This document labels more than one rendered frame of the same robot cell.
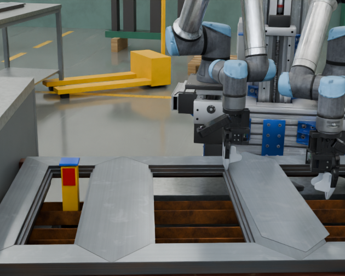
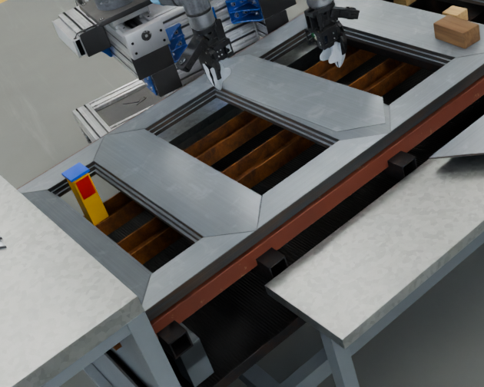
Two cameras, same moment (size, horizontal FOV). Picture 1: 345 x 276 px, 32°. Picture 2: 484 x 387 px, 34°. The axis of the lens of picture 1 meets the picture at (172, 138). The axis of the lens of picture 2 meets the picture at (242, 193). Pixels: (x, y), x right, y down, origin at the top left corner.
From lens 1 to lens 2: 0.85 m
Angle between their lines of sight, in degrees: 28
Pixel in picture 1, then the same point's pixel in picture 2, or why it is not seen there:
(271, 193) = (291, 89)
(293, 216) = (336, 98)
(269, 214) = (316, 109)
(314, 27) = not seen: outside the picture
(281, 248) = (364, 131)
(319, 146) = (320, 22)
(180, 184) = not seen: hidden behind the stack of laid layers
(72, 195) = (97, 203)
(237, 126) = (215, 41)
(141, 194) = (185, 160)
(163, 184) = not seen: hidden behind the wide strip
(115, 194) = (161, 174)
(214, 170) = (207, 96)
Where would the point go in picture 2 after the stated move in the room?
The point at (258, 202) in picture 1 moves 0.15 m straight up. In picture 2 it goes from (293, 104) to (280, 57)
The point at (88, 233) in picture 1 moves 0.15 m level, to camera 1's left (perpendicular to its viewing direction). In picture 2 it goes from (197, 222) to (145, 256)
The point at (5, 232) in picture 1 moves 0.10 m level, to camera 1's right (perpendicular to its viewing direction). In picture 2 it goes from (123, 270) to (159, 247)
